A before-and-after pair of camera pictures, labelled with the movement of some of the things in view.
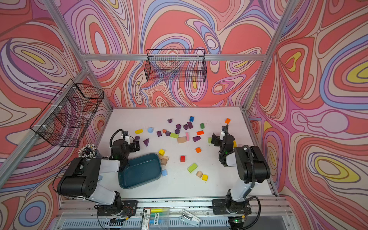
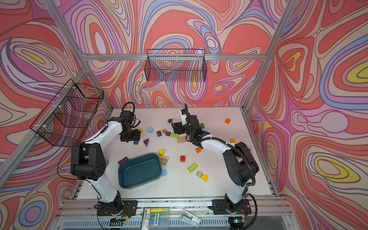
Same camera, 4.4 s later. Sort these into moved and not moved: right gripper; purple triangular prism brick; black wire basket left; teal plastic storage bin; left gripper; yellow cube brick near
Moved: right gripper; left gripper
Not moved: teal plastic storage bin; black wire basket left; purple triangular prism brick; yellow cube brick near
